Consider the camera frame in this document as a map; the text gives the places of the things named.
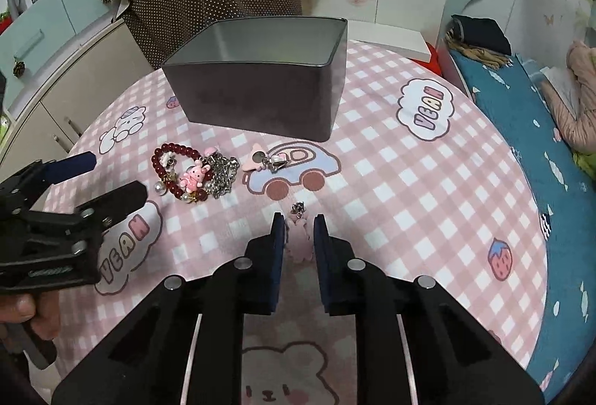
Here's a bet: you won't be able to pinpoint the brown polka dot cloth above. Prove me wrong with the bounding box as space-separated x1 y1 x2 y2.
121 0 304 71

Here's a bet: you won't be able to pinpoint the pink checkered printed blanket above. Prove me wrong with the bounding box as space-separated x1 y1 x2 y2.
44 38 548 405

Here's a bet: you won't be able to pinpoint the pink rabbit charm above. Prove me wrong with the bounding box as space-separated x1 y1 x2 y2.
181 159 208 192

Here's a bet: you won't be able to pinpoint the pink bear charm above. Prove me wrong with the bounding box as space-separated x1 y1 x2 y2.
285 201 314 264

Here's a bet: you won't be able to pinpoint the yellow-brown scarf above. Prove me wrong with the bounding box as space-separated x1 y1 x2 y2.
446 30 515 71

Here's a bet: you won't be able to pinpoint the red bead bracelet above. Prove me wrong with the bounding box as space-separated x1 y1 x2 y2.
150 143 213 204

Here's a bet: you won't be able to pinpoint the grey metal tin box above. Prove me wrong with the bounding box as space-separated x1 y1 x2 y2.
161 16 349 142

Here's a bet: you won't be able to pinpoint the person's left hand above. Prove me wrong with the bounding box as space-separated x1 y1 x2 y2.
0 292 62 341

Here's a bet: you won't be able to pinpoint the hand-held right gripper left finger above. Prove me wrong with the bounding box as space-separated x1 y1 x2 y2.
51 212 286 405

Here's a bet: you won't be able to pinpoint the pink padded jacket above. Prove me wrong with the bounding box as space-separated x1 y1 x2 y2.
540 39 596 155

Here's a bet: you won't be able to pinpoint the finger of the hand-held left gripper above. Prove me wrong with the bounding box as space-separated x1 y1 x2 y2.
0 152 98 216
28 181 148 248

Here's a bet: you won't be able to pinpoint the white cabinet with teal drawers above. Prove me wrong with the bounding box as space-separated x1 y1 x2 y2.
0 0 161 182

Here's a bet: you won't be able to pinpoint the white flat board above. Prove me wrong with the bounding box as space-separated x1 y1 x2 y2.
348 20 432 60

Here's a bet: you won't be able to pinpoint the pink butterfly charm with clip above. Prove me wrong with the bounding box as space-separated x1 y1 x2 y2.
241 143 292 174

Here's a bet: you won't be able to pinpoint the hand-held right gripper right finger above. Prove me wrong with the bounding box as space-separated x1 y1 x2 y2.
313 214 545 405

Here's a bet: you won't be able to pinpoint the silver chain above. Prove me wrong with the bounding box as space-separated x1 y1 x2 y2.
200 147 241 198

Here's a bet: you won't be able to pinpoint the black folded clothes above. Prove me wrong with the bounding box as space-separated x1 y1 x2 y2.
450 14 513 56

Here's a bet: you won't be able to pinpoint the teal printed bed sheet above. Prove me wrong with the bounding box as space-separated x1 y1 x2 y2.
448 51 596 404

